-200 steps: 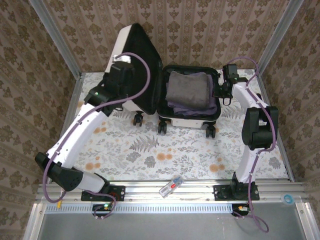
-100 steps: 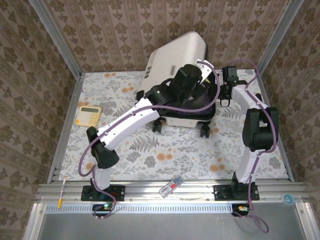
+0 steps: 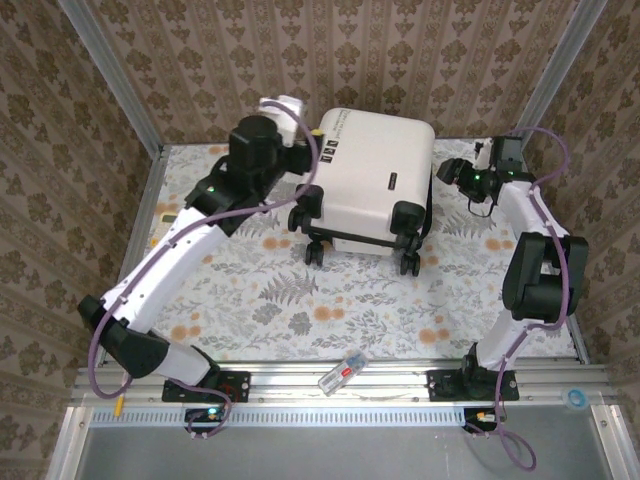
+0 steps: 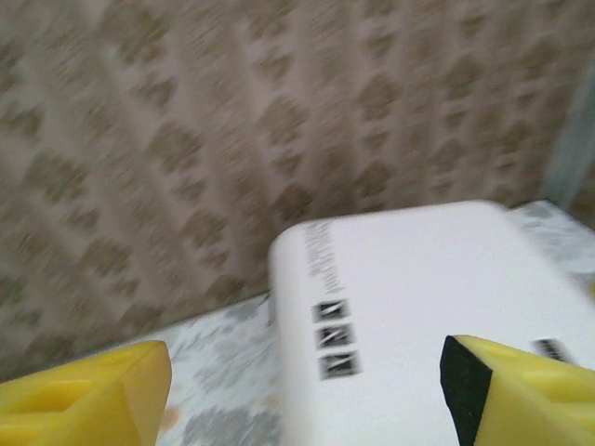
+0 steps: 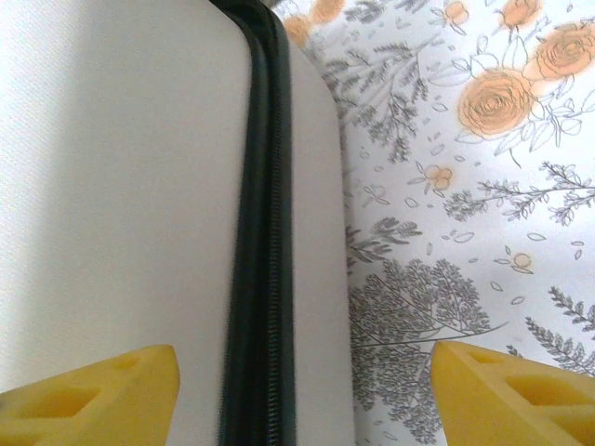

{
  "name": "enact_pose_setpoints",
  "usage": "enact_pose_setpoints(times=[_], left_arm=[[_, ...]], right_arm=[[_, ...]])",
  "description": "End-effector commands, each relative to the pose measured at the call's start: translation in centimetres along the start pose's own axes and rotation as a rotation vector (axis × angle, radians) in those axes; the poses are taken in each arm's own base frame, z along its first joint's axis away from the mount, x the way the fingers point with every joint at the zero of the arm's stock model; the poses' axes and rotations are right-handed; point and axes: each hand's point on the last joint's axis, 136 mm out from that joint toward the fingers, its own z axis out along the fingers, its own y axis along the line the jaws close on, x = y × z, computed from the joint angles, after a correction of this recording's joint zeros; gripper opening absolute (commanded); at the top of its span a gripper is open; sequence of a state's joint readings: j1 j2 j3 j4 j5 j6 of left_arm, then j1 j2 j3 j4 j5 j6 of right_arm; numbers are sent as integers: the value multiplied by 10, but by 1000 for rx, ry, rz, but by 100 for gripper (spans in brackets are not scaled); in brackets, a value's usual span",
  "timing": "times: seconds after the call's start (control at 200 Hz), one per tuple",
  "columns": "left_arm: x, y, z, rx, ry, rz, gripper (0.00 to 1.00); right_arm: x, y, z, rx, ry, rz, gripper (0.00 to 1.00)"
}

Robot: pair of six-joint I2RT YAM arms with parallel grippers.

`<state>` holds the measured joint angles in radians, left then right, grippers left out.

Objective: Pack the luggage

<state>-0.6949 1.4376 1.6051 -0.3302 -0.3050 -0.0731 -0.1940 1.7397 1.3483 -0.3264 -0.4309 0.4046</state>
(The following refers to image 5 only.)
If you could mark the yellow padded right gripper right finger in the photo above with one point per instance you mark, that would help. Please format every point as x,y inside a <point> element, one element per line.
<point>511,409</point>

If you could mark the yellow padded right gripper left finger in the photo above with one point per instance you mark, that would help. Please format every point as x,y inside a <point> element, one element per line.
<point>93,404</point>

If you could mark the white hard-shell suitcase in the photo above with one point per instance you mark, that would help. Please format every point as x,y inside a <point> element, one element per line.
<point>139,209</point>

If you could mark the floral tablecloth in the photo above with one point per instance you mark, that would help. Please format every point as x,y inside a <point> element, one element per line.
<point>465,232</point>

